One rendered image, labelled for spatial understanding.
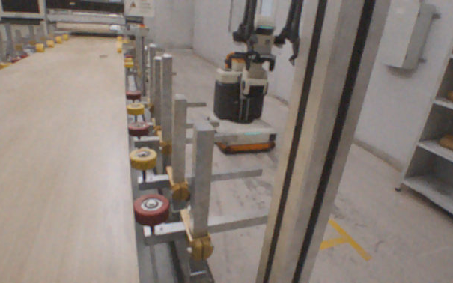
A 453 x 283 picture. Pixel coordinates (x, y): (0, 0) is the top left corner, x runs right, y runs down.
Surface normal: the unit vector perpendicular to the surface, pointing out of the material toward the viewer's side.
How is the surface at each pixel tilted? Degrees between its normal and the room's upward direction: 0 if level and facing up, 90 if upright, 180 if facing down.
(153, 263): 0
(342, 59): 90
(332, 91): 90
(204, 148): 90
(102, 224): 0
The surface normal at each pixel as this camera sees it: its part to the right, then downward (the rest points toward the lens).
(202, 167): 0.33, 0.41
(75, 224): 0.08, -0.91
